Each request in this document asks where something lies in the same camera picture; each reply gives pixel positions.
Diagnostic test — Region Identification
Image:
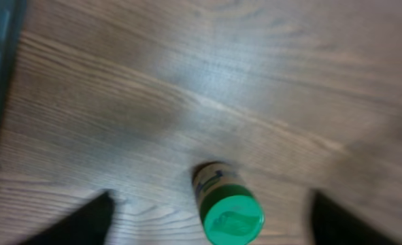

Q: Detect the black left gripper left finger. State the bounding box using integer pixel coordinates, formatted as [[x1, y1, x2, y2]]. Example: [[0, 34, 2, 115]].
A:
[[20, 191, 115, 245]]

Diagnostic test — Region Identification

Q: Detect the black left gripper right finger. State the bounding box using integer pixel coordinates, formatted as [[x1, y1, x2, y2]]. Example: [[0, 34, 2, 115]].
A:
[[309, 190, 399, 245]]

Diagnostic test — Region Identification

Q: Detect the green lid white jar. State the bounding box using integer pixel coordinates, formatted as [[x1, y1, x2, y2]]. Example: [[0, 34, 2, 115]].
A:
[[192, 161, 265, 245]]

